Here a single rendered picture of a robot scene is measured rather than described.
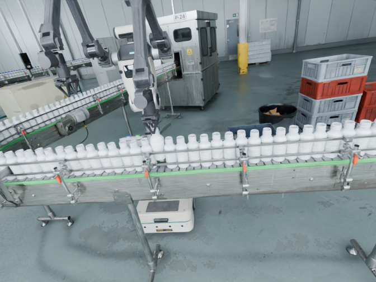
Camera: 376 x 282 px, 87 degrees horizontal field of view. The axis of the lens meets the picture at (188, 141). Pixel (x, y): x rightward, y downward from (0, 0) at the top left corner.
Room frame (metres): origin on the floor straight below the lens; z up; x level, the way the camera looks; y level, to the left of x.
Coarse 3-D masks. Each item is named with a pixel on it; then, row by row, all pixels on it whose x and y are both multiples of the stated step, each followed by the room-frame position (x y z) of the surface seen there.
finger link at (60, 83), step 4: (60, 80) 1.06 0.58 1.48; (56, 84) 1.03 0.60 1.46; (60, 84) 1.03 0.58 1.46; (64, 84) 1.03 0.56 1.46; (68, 84) 1.04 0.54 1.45; (60, 88) 1.04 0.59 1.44; (68, 88) 1.04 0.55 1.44; (64, 92) 1.05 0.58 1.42; (68, 92) 1.04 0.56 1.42; (68, 96) 1.05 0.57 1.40
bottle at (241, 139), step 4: (240, 132) 0.84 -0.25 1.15; (244, 132) 0.81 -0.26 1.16; (240, 136) 0.81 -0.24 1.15; (244, 136) 0.81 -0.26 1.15; (236, 140) 0.82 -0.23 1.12; (240, 140) 0.81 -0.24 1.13; (244, 140) 0.80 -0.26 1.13; (236, 144) 0.82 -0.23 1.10; (236, 148) 0.81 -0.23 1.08; (236, 152) 0.81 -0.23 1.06; (236, 156) 0.81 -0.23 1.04
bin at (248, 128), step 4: (256, 124) 1.32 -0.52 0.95; (260, 124) 1.32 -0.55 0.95; (264, 124) 1.31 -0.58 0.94; (268, 124) 1.31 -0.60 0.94; (228, 128) 1.32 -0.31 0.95; (232, 128) 1.34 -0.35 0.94; (236, 128) 1.34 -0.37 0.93; (240, 128) 1.33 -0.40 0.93; (244, 128) 1.33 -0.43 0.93; (248, 128) 1.33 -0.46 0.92; (252, 128) 1.32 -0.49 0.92; (256, 128) 1.32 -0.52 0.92; (260, 128) 1.32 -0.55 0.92; (272, 128) 1.24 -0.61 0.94; (232, 132) 1.34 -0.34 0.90; (248, 132) 1.33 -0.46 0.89; (260, 132) 1.32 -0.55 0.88; (272, 132) 1.24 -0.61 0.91; (248, 136) 1.33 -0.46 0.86
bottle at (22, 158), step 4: (16, 152) 0.98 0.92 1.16; (20, 152) 0.97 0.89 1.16; (20, 156) 0.96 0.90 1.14; (24, 156) 0.97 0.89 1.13; (20, 160) 0.95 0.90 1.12; (24, 160) 0.96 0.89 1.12; (24, 168) 0.95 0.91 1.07; (28, 168) 0.95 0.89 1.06; (28, 172) 0.95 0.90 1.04; (28, 176) 0.95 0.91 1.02; (32, 176) 0.95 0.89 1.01
